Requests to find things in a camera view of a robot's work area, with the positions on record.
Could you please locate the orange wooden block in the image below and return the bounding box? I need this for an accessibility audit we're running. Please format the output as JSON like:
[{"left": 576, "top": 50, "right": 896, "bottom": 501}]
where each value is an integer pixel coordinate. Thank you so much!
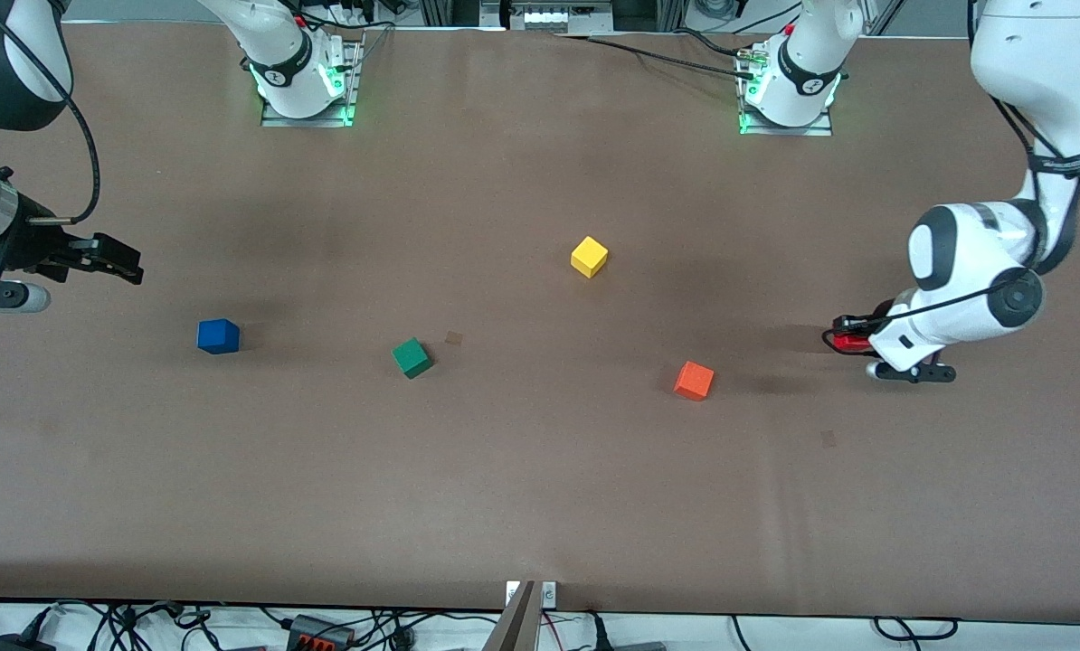
[{"left": 673, "top": 361, "right": 715, "bottom": 402}]

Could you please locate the short black power cable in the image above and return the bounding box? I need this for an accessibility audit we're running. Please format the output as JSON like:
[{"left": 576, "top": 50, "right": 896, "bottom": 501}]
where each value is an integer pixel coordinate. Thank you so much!
[{"left": 671, "top": 27, "right": 765, "bottom": 59}]

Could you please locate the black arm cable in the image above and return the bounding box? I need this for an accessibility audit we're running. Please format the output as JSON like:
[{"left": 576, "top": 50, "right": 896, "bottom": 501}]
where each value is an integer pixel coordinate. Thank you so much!
[
  {"left": 820, "top": 0, "right": 1080, "bottom": 355},
  {"left": 0, "top": 0, "right": 102, "bottom": 224}
]

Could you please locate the green wooden block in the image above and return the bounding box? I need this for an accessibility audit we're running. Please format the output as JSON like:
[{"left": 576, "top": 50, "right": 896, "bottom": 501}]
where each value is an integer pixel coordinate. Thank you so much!
[{"left": 392, "top": 337, "right": 434, "bottom": 380}]

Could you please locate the grey control box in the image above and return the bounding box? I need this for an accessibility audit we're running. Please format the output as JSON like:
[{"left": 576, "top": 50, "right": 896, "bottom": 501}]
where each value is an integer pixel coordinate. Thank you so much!
[{"left": 481, "top": 0, "right": 615, "bottom": 35}]

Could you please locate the grey slanted metal bar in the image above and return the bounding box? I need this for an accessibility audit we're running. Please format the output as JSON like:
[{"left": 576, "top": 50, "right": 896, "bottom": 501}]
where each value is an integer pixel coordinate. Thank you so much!
[{"left": 481, "top": 580, "right": 541, "bottom": 651}]

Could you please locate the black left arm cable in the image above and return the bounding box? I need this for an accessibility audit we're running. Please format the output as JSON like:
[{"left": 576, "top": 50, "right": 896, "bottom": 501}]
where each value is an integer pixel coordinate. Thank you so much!
[{"left": 820, "top": 0, "right": 1080, "bottom": 355}]

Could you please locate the long black power cable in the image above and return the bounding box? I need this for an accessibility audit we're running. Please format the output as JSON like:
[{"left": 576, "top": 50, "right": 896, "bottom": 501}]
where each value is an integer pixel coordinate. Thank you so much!
[{"left": 554, "top": 33, "right": 760, "bottom": 82}]

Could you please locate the blue wooden block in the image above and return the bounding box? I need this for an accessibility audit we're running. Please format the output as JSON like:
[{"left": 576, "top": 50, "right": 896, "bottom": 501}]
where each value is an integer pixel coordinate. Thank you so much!
[{"left": 197, "top": 318, "right": 241, "bottom": 355}]

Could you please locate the yellow wooden block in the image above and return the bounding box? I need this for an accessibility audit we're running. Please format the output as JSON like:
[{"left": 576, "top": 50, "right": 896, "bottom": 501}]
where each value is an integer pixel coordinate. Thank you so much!
[{"left": 570, "top": 236, "right": 610, "bottom": 279}]

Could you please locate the black box with orange connectors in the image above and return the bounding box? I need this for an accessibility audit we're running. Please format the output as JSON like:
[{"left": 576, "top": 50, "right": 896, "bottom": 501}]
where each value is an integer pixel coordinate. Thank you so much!
[{"left": 287, "top": 614, "right": 356, "bottom": 650}]

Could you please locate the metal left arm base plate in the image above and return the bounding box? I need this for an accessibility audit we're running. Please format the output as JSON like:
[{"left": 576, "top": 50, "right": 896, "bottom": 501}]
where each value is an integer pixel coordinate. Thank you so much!
[{"left": 739, "top": 90, "right": 835, "bottom": 137}]

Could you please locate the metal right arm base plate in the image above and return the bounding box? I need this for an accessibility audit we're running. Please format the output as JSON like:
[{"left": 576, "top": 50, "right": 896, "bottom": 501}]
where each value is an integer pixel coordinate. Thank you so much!
[{"left": 260, "top": 36, "right": 365, "bottom": 128}]

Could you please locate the black looped cable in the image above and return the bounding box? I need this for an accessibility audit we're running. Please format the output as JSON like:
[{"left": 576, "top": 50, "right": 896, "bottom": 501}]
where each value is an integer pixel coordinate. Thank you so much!
[{"left": 873, "top": 617, "right": 960, "bottom": 641}]

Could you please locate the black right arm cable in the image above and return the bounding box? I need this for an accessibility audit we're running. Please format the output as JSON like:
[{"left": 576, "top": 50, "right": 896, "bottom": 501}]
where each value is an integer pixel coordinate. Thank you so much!
[{"left": 0, "top": 0, "right": 102, "bottom": 224}]

